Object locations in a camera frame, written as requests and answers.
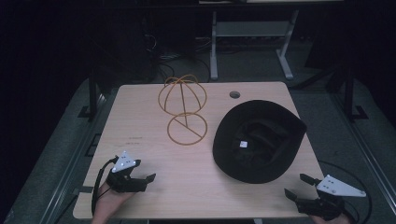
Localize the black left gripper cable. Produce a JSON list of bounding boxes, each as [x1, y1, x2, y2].
[[91, 156, 120, 217]]

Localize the person's right hand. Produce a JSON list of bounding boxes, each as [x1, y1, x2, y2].
[[309, 213, 353, 224]]

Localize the black metal stand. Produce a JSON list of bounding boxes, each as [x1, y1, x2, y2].
[[78, 69, 106, 123], [340, 66, 370, 123]]

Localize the black table edge bracket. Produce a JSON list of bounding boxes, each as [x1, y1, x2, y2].
[[84, 133, 103, 158]]

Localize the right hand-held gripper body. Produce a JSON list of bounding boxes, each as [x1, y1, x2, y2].
[[294, 174, 368, 222]]

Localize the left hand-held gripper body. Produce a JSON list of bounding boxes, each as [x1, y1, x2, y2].
[[106, 150, 148, 193]]

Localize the person's left hand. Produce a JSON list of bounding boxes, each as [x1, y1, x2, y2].
[[92, 181, 135, 224]]

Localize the grey metal desk frame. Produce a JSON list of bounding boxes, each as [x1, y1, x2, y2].
[[209, 8, 301, 82]]

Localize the black brimmed hat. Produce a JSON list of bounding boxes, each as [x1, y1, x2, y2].
[[212, 99, 308, 185]]

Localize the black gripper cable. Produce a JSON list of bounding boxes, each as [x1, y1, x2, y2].
[[91, 156, 120, 217], [317, 160, 374, 224]]

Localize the gold wire hat stand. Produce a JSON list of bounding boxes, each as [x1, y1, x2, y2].
[[157, 74, 209, 147]]

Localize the tangle of floor cables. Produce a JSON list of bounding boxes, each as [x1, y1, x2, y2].
[[141, 32, 213, 83]]

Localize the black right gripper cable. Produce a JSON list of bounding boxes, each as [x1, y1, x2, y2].
[[317, 160, 374, 224]]

